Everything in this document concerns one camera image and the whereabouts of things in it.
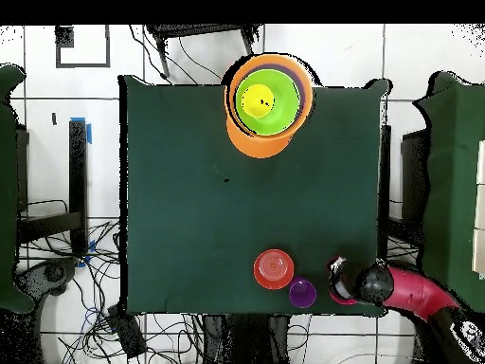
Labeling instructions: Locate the bundle of floor cables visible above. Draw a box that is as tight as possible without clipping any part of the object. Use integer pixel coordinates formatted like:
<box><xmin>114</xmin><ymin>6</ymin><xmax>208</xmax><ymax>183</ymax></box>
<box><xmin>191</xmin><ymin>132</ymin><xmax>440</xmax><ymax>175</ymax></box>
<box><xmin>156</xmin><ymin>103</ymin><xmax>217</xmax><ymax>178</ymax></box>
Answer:
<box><xmin>18</xmin><ymin>198</ymin><xmax>206</xmax><ymax>364</ymax></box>

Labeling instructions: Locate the pink bowl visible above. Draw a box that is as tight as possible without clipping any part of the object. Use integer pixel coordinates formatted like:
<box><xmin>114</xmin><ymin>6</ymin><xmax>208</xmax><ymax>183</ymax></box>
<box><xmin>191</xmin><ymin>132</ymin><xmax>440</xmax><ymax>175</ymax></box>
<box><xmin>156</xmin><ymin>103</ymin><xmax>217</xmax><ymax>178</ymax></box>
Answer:
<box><xmin>328</xmin><ymin>289</ymin><xmax>359</xmax><ymax>306</ymax></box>

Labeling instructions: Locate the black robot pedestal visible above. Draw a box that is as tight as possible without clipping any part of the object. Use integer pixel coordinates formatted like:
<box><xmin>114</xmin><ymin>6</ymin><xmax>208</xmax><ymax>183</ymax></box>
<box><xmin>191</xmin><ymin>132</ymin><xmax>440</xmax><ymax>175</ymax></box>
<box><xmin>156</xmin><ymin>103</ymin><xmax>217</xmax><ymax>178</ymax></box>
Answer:
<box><xmin>200</xmin><ymin>314</ymin><xmax>293</xmax><ymax>364</ymax></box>

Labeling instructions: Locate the black beam with blue tape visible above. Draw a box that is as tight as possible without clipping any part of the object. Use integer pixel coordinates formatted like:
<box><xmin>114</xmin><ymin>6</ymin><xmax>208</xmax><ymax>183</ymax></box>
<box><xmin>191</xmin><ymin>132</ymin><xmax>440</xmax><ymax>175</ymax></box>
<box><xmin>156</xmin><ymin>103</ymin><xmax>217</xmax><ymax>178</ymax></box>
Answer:
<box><xmin>16</xmin><ymin>117</ymin><xmax>93</xmax><ymax>259</ymax></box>

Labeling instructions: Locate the wide purple bowl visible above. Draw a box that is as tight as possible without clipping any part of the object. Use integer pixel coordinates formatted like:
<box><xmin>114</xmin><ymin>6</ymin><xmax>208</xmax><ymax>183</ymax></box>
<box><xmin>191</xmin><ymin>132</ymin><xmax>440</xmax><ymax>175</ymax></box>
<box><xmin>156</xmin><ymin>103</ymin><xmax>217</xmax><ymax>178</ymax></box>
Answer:
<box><xmin>236</xmin><ymin>62</ymin><xmax>307</xmax><ymax>132</ymax></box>

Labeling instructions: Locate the green bowl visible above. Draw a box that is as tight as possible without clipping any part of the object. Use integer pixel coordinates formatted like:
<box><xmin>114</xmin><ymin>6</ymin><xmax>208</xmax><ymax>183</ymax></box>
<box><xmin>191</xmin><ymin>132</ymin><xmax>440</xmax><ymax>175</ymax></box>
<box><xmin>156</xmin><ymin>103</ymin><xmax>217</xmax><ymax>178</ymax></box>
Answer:
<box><xmin>234</xmin><ymin>68</ymin><xmax>302</xmax><ymax>137</ymax></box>

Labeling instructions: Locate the dark green tablecloth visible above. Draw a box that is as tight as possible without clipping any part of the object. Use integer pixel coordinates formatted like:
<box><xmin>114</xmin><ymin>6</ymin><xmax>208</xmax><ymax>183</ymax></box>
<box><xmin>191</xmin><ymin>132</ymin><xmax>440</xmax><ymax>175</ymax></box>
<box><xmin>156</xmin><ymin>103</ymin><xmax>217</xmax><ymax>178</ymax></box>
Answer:
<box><xmin>118</xmin><ymin>74</ymin><xmax>391</xmax><ymax>318</ymax></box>

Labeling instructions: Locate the black metal stand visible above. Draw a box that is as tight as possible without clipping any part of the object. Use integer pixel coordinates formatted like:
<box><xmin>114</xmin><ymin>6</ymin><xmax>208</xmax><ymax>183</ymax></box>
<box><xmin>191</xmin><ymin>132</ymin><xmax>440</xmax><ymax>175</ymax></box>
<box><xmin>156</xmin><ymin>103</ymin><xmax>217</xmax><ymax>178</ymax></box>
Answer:
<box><xmin>145</xmin><ymin>24</ymin><xmax>262</xmax><ymax>79</ymax></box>

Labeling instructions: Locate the yellow cup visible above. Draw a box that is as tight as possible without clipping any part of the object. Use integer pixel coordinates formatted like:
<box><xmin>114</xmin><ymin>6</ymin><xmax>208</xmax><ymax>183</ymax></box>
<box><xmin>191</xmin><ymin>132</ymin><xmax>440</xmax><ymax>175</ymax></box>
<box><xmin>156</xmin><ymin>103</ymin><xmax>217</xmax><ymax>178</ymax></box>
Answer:
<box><xmin>241</xmin><ymin>83</ymin><xmax>276</xmax><ymax>118</ymax></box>

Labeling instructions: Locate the neighbouring green table cloth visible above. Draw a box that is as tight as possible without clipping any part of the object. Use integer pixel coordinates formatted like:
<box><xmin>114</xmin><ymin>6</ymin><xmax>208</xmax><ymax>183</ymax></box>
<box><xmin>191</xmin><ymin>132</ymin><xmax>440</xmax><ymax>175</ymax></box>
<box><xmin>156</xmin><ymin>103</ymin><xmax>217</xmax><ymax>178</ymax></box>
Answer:
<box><xmin>410</xmin><ymin>71</ymin><xmax>485</xmax><ymax>304</ymax></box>
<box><xmin>0</xmin><ymin>64</ymin><xmax>37</xmax><ymax>314</ymax></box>

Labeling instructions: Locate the purple cup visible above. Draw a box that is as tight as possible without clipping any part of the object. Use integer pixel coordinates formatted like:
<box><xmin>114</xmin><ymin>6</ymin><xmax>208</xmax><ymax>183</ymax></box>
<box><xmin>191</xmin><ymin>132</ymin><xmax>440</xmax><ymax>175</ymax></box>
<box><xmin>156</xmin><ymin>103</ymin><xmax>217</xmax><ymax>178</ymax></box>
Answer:
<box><xmin>288</xmin><ymin>276</ymin><xmax>318</xmax><ymax>309</ymax></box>

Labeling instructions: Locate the small red-orange bowl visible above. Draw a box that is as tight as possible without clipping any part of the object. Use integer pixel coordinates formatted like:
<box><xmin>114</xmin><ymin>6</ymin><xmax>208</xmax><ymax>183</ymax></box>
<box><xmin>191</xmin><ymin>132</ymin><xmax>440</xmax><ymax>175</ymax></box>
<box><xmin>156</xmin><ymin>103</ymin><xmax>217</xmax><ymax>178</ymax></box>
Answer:
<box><xmin>252</xmin><ymin>248</ymin><xmax>296</xmax><ymax>291</ymax></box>

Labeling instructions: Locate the large orange bowl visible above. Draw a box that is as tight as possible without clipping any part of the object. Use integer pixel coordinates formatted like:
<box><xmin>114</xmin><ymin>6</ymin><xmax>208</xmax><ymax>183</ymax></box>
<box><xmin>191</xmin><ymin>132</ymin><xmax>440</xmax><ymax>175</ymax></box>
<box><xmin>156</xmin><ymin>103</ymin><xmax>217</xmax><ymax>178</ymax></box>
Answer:
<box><xmin>225</xmin><ymin>120</ymin><xmax>296</xmax><ymax>159</ymax></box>
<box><xmin>224</xmin><ymin>53</ymin><xmax>314</xmax><ymax>142</ymax></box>

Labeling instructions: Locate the black power strip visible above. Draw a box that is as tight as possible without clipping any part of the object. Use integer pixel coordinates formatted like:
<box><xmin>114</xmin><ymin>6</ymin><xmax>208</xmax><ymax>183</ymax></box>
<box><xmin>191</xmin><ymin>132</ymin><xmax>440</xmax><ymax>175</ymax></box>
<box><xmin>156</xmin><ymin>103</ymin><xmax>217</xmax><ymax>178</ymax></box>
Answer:
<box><xmin>106</xmin><ymin>304</ymin><xmax>148</xmax><ymax>359</ymax></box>

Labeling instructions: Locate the grey pedestal foot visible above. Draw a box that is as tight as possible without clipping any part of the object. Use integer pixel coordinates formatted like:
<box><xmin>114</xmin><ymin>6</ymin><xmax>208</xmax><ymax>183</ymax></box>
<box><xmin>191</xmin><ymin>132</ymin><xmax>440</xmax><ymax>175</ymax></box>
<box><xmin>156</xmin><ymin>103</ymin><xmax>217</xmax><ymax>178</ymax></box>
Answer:
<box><xmin>14</xmin><ymin>257</ymin><xmax>81</xmax><ymax>304</ymax></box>

